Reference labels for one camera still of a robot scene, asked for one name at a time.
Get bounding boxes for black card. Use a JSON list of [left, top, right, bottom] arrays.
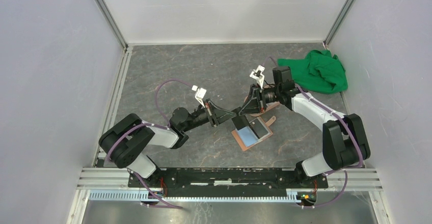
[[250, 118, 271, 141]]

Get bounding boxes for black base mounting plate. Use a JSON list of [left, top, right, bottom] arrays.
[[144, 167, 329, 198]]

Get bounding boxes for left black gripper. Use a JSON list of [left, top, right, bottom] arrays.
[[182, 98, 236, 132]]

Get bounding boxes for pink oval tray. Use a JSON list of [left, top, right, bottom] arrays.
[[250, 102, 280, 117]]

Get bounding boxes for green cloth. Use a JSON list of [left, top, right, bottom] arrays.
[[278, 50, 348, 94]]

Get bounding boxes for grey slotted cable duct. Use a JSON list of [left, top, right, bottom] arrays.
[[88, 190, 299, 203]]

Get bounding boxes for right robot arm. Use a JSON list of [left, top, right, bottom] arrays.
[[237, 65, 370, 187]]

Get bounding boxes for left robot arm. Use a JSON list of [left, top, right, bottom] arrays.
[[98, 99, 238, 187]]

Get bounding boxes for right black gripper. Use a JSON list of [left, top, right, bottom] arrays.
[[238, 83, 281, 116]]

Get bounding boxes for tan leather card holder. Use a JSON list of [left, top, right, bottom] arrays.
[[231, 116, 276, 151]]

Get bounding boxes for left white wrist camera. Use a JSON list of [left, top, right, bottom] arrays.
[[192, 85, 207, 106]]

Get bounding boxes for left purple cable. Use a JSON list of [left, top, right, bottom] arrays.
[[105, 78, 195, 210]]

